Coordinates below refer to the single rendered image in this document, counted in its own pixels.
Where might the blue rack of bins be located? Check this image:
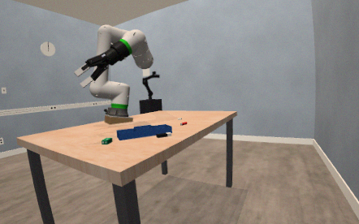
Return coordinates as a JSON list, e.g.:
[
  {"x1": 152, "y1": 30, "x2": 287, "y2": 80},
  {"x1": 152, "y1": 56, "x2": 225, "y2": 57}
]
[{"x1": 117, "y1": 124, "x2": 172, "y2": 140}]

